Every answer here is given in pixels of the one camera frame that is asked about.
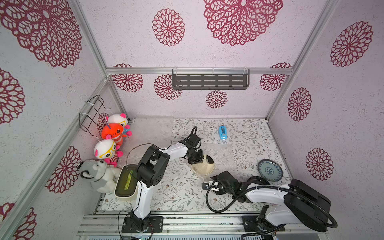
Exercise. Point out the cream rectangular tray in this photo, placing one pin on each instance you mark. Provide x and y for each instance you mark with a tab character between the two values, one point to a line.
127	184

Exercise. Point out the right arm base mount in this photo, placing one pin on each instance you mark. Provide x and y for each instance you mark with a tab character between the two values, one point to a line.
259	225

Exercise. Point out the cream plate with black flowers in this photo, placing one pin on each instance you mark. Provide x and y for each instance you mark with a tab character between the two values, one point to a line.
204	168

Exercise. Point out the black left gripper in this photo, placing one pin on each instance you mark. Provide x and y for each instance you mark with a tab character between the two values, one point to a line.
200	152

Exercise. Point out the blue floral ceramic plate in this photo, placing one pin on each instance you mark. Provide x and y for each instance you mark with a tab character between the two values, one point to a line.
270	170

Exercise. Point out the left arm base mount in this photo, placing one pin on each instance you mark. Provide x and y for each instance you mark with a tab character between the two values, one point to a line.
133	224

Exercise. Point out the white plush with blue dots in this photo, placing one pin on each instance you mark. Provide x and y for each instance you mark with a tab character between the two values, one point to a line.
122	120

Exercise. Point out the grey plush koala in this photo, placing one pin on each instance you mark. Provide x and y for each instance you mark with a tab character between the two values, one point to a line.
103	177

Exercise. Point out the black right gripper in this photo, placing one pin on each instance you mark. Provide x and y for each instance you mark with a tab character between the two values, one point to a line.
218	184

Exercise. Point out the white plush with striped shirt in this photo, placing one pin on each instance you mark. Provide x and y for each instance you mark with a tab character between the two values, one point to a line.
108	151

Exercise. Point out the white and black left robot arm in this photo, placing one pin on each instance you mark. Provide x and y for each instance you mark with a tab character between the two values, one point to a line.
151	169

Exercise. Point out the red monster plush toy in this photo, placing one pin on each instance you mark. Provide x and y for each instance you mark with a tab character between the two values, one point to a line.
113	131

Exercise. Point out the blue tape dispenser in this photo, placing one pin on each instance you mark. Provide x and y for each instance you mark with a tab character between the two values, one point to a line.
223	133

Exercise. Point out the grey slotted wall shelf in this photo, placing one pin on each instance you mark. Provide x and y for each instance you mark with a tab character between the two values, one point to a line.
209	81

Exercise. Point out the black wire wall basket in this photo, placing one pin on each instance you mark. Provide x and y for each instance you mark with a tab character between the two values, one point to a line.
87	121

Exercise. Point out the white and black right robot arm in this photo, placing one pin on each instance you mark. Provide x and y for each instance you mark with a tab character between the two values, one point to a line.
295	203

